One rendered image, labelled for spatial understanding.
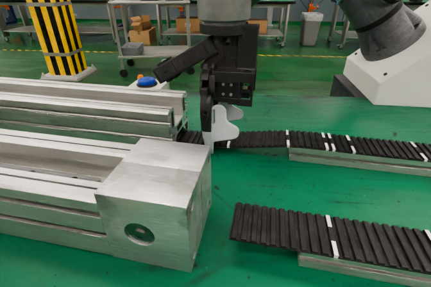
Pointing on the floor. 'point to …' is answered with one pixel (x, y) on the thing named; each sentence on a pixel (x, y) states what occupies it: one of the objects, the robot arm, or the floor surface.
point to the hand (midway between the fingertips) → (210, 138)
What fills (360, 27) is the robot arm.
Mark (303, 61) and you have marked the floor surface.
